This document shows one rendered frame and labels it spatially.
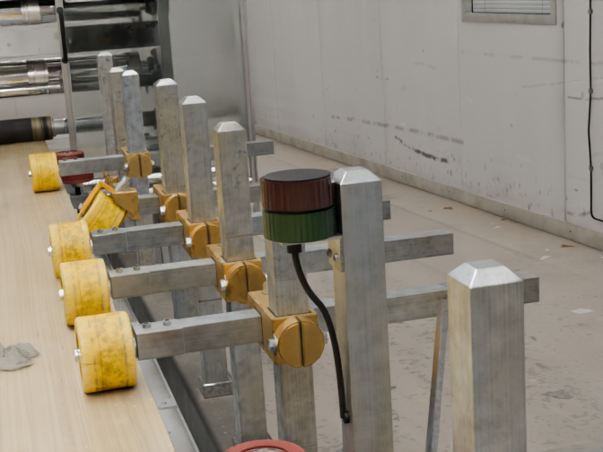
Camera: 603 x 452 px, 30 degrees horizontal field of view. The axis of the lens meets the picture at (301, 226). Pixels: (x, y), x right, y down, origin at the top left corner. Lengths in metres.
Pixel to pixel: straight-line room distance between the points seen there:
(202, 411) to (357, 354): 0.77
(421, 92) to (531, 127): 1.18
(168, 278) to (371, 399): 0.55
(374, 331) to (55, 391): 0.43
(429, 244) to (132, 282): 0.40
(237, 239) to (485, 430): 0.75
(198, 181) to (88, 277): 0.30
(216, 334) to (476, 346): 0.57
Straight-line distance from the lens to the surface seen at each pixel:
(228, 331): 1.21
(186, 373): 1.83
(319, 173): 0.90
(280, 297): 1.17
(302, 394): 1.20
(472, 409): 0.69
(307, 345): 1.16
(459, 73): 6.25
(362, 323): 0.92
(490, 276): 0.68
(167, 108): 1.87
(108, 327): 1.18
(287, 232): 0.88
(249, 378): 1.45
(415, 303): 1.26
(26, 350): 1.35
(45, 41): 3.16
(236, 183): 1.39
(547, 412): 3.47
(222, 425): 1.62
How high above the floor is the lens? 1.32
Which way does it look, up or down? 13 degrees down
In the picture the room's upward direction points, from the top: 4 degrees counter-clockwise
